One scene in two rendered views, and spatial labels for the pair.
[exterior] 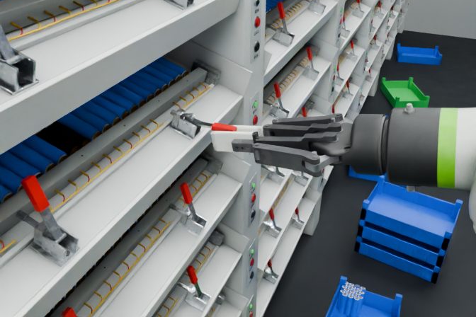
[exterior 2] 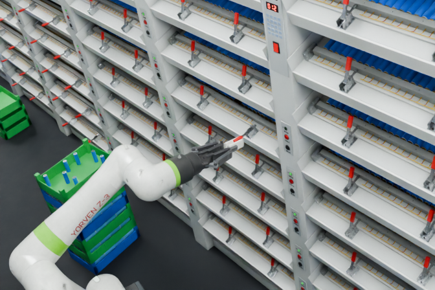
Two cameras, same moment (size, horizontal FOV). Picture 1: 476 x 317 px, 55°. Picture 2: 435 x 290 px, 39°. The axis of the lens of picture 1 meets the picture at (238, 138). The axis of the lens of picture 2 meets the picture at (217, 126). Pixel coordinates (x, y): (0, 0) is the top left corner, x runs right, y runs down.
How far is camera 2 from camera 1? 2.21 m
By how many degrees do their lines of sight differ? 93
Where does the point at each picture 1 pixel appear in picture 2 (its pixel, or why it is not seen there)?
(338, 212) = not seen: outside the picture
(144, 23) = (225, 82)
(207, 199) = (274, 181)
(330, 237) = not seen: outside the picture
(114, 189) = (222, 115)
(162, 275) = (235, 163)
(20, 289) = (193, 101)
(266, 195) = (335, 260)
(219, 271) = (278, 223)
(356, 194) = not seen: outside the picture
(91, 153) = (229, 103)
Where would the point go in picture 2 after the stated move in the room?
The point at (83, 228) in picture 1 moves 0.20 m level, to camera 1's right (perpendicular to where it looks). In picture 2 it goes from (208, 110) to (184, 144)
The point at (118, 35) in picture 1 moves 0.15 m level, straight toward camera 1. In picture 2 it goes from (217, 78) to (175, 79)
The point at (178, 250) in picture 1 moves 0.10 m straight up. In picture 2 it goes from (246, 168) to (243, 147)
